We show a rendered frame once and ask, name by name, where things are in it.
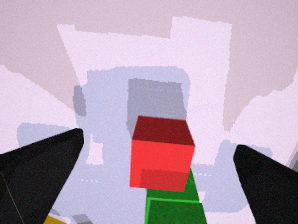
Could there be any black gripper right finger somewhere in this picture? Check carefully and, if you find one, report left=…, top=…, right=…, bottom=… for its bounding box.
left=233, top=144, right=298, bottom=224

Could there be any red block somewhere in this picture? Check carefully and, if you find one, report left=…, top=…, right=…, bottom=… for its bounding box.
left=129, top=116, right=194, bottom=192

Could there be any small yellow block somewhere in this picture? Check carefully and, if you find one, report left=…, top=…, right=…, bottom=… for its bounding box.
left=44, top=216, right=65, bottom=224

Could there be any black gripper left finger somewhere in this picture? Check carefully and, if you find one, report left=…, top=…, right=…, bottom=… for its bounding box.
left=0, top=128, right=84, bottom=224

